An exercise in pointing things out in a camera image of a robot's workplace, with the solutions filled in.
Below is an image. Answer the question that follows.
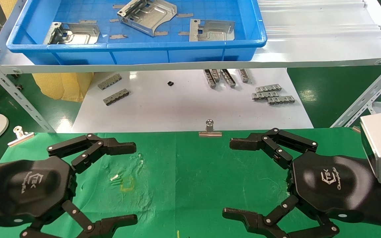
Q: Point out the green cloth mat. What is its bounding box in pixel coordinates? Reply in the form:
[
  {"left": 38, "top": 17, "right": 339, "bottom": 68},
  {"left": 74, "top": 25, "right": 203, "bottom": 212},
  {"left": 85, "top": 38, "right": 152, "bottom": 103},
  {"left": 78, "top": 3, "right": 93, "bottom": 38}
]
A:
[{"left": 0, "top": 128, "right": 381, "bottom": 238}]

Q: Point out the blue plastic bin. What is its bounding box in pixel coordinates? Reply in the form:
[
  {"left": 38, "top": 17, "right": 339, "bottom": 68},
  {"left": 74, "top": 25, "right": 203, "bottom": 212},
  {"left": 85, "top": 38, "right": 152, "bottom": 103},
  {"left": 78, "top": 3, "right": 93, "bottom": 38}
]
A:
[{"left": 6, "top": 0, "right": 268, "bottom": 65}]

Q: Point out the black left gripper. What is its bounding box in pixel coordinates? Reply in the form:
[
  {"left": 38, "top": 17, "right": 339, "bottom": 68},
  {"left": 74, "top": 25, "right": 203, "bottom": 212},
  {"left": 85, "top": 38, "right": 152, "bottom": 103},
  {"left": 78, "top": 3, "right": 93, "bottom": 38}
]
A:
[{"left": 0, "top": 156, "right": 138, "bottom": 238}]

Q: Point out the yellow woven bag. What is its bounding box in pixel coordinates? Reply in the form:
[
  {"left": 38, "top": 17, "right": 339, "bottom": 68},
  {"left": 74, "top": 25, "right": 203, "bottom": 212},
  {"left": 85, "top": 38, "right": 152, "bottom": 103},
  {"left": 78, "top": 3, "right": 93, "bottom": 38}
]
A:
[{"left": 0, "top": 0, "right": 94, "bottom": 102}]

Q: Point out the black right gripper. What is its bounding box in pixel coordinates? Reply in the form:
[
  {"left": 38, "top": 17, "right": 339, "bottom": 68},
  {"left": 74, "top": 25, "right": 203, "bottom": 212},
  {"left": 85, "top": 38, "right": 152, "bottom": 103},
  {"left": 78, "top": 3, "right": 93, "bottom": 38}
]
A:
[{"left": 223, "top": 128, "right": 376, "bottom": 238}]

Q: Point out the slotted steel shelf leg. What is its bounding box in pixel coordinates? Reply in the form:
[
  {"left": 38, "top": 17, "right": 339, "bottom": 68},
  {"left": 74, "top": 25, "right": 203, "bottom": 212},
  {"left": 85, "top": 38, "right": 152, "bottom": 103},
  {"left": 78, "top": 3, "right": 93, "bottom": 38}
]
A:
[
  {"left": 330, "top": 56, "right": 381, "bottom": 129},
  {"left": 0, "top": 50, "right": 56, "bottom": 133}
]

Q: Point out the bent sheet metal bracket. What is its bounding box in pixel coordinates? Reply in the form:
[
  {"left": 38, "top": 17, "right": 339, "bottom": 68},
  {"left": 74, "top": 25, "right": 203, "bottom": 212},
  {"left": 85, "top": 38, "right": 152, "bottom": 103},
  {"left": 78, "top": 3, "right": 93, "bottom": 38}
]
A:
[
  {"left": 117, "top": 0, "right": 178, "bottom": 37},
  {"left": 189, "top": 19, "right": 236, "bottom": 42},
  {"left": 43, "top": 22, "right": 101, "bottom": 45}
]

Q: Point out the grey connector strips right group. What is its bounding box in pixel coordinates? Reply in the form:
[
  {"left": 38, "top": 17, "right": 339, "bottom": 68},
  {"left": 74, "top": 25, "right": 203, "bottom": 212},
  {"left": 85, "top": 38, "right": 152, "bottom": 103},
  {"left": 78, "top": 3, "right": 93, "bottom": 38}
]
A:
[{"left": 267, "top": 96, "right": 296, "bottom": 105}]

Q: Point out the silver binder clip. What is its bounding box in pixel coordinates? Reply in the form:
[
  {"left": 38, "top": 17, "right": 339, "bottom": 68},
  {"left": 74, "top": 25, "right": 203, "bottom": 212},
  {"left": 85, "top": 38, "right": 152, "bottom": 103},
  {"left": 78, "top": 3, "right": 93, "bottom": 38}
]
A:
[
  {"left": 7, "top": 126, "right": 34, "bottom": 147},
  {"left": 199, "top": 119, "right": 223, "bottom": 137}
]

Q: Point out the white corrugated shelf board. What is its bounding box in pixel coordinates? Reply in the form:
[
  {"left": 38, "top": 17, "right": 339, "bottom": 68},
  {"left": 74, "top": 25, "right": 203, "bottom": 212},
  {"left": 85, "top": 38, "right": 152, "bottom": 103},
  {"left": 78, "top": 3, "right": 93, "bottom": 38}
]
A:
[{"left": 0, "top": 0, "right": 381, "bottom": 74}]

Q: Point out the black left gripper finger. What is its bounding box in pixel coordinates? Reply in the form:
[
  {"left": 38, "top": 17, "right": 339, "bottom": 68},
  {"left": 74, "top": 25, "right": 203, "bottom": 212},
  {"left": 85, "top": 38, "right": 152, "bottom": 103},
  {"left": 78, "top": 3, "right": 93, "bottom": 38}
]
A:
[{"left": 47, "top": 133, "right": 137, "bottom": 175}]

